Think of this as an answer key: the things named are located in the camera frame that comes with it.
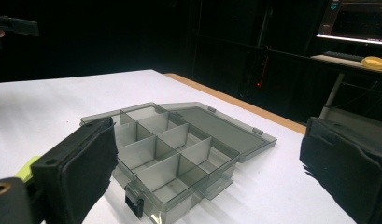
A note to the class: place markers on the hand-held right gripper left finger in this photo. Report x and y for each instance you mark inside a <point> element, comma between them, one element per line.
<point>76,161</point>

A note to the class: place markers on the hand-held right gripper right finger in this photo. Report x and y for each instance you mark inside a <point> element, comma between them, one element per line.
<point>344,168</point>

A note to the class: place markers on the clear grey compartment box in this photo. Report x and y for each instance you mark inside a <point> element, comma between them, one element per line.
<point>179,146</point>

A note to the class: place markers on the grey metal stand leg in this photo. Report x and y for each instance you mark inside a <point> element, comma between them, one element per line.
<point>333,93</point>

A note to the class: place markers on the wooden desk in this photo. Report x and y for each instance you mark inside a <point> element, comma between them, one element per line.
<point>338,61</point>

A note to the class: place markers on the yellow tape roll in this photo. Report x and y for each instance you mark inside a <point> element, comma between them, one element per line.
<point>374,62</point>

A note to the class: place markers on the black keyboard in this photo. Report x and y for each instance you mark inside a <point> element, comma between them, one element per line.
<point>342,56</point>

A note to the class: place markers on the computer monitor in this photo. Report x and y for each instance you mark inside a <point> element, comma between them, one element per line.
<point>356,18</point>

